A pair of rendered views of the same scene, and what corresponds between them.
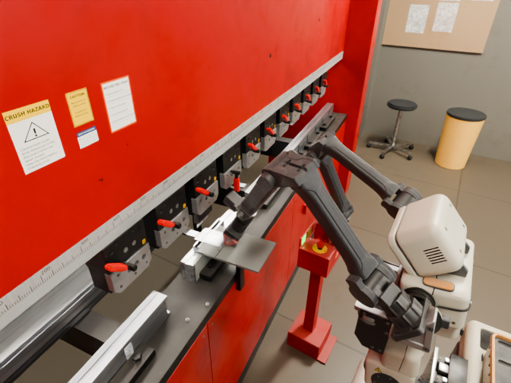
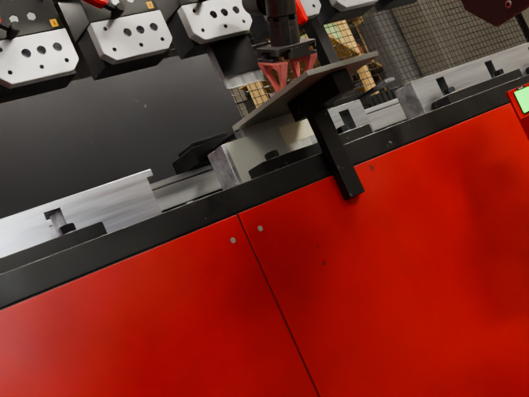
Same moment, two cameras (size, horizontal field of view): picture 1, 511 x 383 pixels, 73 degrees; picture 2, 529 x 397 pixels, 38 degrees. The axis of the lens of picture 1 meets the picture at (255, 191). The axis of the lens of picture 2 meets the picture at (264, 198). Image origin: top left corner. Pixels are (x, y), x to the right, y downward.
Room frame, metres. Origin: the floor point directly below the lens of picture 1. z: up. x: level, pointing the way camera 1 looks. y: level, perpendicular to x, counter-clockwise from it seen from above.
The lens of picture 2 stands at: (-0.28, -0.52, 0.76)
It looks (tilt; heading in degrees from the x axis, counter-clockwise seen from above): 3 degrees up; 30
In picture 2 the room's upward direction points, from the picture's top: 24 degrees counter-clockwise
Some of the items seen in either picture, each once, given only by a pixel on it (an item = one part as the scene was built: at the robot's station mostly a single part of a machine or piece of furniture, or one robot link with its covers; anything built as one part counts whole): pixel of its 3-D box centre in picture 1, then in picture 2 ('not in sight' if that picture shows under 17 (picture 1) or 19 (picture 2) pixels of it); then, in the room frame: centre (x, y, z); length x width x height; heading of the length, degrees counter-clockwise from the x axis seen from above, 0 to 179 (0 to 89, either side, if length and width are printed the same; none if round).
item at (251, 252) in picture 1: (237, 248); (302, 92); (1.05, 0.07, 1.00); 0.26 x 0.18 x 0.01; 66
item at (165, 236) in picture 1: (163, 214); (116, 24); (0.90, 0.30, 1.26); 0.15 x 0.09 x 0.17; 156
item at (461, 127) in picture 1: (457, 139); not in sight; (3.78, -2.37, 0.32); 0.41 x 0.40 x 0.64; 150
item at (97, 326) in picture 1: (59, 316); not in sight; (0.86, 0.74, 0.81); 0.64 x 0.08 x 0.14; 66
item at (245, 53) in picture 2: (203, 211); (236, 63); (1.11, 0.21, 1.13); 0.10 x 0.02 x 0.10; 156
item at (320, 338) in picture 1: (312, 335); not in sight; (1.33, -0.36, 0.06); 0.25 x 0.20 x 0.12; 58
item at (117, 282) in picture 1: (118, 252); (18, 44); (0.72, 0.38, 1.26); 0.15 x 0.09 x 0.17; 156
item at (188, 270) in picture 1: (213, 243); (297, 146); (1.16, 0.18, 0.92); 0.39 x 0.06 x 0.10; 156
